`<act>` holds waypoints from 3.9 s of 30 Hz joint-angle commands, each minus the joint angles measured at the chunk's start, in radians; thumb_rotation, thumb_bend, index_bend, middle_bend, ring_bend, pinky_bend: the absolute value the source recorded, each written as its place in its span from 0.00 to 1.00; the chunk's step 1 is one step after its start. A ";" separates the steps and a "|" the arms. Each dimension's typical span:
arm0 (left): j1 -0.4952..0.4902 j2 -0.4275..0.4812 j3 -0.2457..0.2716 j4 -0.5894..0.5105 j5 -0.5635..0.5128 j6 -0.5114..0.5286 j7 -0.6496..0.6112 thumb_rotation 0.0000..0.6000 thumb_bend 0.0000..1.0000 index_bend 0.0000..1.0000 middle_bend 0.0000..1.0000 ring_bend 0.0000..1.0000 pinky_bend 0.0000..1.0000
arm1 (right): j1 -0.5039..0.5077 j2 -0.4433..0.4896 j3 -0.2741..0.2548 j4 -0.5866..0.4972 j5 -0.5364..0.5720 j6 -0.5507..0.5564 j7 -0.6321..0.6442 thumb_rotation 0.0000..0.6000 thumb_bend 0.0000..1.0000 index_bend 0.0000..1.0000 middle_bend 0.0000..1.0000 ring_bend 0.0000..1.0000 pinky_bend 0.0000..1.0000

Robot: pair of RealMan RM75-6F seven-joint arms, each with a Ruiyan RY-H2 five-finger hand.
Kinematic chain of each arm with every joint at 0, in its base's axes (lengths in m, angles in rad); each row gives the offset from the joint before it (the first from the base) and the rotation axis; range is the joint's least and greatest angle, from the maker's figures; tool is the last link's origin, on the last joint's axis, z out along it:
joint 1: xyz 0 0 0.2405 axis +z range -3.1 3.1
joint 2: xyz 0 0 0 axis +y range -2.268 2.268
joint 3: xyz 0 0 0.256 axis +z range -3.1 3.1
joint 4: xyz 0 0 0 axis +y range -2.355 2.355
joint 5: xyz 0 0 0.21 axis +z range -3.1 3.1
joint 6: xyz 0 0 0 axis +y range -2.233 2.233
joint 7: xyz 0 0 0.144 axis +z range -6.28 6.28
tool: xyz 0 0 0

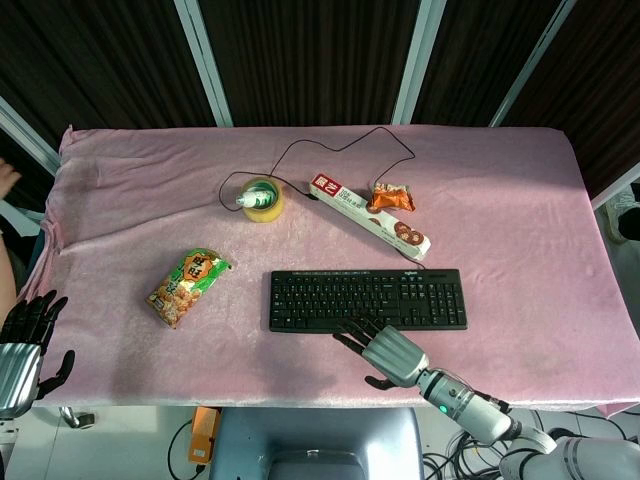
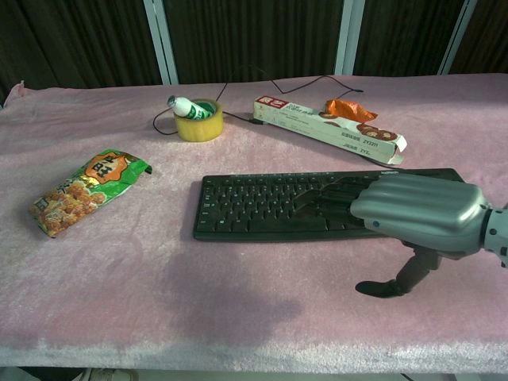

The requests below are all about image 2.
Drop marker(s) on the orange crumpled snack wrapper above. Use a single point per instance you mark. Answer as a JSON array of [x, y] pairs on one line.
[[349, 111]]

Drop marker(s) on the yellow packing tape roll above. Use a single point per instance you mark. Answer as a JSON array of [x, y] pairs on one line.
[[200, 123]]

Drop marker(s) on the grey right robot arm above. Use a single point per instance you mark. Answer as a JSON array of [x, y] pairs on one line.
[[498, 234]]

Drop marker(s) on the small white green bottle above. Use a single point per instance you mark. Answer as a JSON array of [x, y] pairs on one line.
[[189, 108]]

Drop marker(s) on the black computer keyboard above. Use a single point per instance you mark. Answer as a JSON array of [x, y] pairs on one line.
[[262, 206]]

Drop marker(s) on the dark pleated curtain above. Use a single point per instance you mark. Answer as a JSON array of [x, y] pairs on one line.
[[254, 37]]

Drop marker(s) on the green orange snack bag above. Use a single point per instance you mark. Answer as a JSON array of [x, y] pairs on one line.
[[90, 191]]

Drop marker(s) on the pink fleece table cloth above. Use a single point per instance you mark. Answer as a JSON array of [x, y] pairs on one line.
[[158, 254]]

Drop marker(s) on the white vertical frame post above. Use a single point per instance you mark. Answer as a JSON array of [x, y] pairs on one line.
[[457, 37], [349, 37], [160, 41]]

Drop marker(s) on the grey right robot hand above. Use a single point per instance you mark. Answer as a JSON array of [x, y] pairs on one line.
[[420, 204]]

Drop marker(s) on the long white foil box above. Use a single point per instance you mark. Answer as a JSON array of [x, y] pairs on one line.
[[329, 127]]

